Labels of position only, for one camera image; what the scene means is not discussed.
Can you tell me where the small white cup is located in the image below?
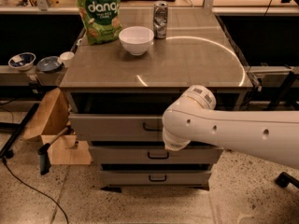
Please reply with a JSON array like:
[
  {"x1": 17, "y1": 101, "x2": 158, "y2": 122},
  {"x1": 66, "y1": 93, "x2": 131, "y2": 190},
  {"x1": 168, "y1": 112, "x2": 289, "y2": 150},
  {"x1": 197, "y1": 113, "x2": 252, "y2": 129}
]
[{"x1": 59, "y1": 51, "x2": 75, "y2": 67}]

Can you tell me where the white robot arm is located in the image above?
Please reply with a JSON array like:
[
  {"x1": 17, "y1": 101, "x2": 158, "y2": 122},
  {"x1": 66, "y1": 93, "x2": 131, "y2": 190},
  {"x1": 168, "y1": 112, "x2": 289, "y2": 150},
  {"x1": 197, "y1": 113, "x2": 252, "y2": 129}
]
[{"x1": 163, "y1": 85, "x2": 299, "y2": 169}]

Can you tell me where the grey drawer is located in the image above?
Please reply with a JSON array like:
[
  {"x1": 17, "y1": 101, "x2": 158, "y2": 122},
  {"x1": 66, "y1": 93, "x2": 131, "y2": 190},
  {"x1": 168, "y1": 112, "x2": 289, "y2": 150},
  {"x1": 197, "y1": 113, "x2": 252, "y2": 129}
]
[
  {"x1": 100, "y1": 170, "x2": 211, "y2": 186},
  {"x1": 90, "y1": 146, "x2": 222, "y2": 164},
  {"x1": 69, "y1": 114, "x2": 163, "y2": 142}
]

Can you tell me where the black drawer handle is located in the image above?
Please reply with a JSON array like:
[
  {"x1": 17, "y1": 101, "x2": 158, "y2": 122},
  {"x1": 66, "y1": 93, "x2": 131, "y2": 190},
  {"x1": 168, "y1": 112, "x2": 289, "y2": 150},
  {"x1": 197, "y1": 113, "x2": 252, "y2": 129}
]
[{"x1": 142, "y1": 122, "x2": 163, "y2": 132}]

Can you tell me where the black pole on floor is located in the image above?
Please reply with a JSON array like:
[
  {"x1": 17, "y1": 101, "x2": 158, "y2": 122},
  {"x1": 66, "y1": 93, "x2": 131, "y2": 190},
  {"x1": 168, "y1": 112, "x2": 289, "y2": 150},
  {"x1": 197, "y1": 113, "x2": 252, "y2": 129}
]
[{"x1": 0, "y1": 104, "x2": 39, "y2": 159}]

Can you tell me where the black chair foot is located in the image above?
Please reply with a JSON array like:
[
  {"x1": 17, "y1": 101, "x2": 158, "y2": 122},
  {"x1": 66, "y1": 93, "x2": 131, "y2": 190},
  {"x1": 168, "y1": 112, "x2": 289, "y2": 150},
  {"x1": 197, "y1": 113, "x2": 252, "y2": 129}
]
[{"x1": 275, "y1": 172, "x2": 299, "y2": 189}]

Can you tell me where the grey top drawer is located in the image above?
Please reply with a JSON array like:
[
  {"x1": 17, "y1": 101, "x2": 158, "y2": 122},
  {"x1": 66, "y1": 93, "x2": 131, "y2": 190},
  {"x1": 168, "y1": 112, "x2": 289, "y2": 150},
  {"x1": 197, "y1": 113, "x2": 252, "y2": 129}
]
[{"x1": 69, "y1": 114, "x2": 163, "y2": 142}]

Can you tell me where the green dang chips bag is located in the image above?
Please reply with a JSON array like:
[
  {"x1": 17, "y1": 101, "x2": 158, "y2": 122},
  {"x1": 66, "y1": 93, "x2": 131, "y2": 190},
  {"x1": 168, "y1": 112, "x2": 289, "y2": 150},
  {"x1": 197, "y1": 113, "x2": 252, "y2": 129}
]
[{"x1": 77, "y1": 0, "x2": 121, "y2": 45}]

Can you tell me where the blue plate bowl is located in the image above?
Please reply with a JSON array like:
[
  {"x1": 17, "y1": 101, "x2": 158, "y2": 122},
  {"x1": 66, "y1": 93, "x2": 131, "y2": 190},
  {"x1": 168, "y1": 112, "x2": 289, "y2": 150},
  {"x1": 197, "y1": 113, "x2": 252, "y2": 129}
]
[{"x1": 36, "y1": 56, "x2": 62, "y2": 73}]

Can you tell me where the crushed silver can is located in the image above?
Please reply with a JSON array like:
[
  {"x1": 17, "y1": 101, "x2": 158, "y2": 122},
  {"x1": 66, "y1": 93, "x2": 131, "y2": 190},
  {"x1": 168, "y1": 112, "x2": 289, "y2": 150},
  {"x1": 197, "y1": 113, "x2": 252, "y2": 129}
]
[{"x1": 153, "y1": 1, "x2": 168, "y2": 39}]

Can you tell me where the grey bottom drawer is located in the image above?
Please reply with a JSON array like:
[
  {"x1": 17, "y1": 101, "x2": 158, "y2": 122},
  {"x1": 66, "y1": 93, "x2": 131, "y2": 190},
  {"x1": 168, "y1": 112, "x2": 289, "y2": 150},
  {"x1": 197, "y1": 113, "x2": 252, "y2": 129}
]
[{"x1": 100, "y1": 170, "x2": 211, "y2": 186}]

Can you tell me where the grey middle drawer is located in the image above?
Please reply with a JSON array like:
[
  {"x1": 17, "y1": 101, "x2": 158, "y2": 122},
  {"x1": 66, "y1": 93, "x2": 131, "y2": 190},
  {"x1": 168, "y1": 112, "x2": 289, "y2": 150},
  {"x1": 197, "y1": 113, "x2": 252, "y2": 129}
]
[{"x1": 90, "y1": 146, "x2": 222, "y2": 164}]

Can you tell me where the brown cardboard box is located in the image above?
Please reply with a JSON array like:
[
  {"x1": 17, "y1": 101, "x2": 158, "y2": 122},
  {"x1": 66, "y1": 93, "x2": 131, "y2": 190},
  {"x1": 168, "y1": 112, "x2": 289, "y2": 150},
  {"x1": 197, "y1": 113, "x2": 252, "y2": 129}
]
[{"x1": 23, "y1": 88, "x2": 92, "y2": 165}]

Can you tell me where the black floor cable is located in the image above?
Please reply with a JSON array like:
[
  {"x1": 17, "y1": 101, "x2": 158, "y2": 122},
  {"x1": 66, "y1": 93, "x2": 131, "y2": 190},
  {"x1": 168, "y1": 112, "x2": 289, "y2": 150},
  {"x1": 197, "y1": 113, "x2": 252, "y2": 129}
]
[{"x1": 1, "y1": 157, "x2": 70, "y2": 224}]

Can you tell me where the grey drawer cabinet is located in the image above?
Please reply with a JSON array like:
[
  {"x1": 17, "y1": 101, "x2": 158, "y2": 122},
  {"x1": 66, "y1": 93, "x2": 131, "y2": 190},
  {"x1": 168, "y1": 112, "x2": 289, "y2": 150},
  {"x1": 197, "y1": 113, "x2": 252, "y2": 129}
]
[{"x1": 59, "y1": 7, "x2": 254, "y2": 192}]

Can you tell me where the black handled tool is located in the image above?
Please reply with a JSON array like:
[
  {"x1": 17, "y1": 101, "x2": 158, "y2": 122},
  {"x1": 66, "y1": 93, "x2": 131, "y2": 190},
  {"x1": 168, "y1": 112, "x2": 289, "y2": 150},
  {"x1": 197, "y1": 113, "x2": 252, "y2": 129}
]
[{"x1": 37, "y1": 125, "x2": 71, "y2": 175}]

